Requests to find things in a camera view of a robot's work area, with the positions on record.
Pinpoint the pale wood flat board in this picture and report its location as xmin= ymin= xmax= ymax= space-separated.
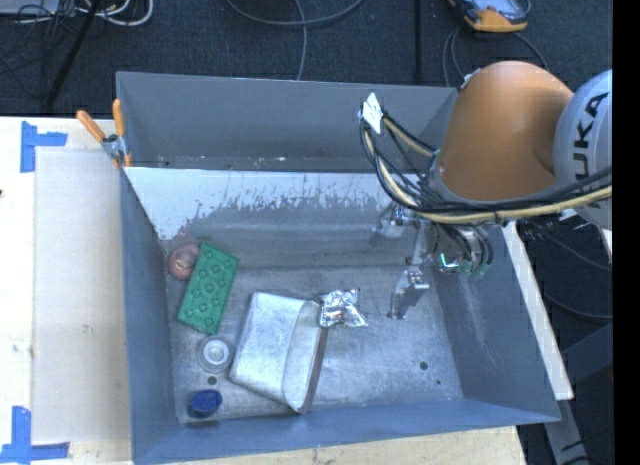
xmin=30 ymin=146 xmax=133 ymax=447

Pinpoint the crumpled silver foil wrapper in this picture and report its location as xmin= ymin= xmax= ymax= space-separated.
xmin=318 ymin=288 xmax=370 ymax=329

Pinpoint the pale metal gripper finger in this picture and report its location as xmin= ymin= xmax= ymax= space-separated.
xmin=368 ymin=204 xmax=420 ymax=248
xmin=387 ymin=267 xmax=431 ymax=321

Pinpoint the clear round glass lid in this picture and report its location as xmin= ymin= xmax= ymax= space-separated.
xmin=196 ymin=335 xmax=235 ymax=373

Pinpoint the grey metal bin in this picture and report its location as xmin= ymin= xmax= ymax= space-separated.
xmin=115 ymin=71 xmax=562 ymax=465

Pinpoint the dark green flat block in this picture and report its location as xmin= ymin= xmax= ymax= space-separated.
xmin=175 ymin=241 xmax=240 ymax=337

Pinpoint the dark blue round cap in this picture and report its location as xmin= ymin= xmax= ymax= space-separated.
xmin=186 ymin=388 xmax=224 ymax=419

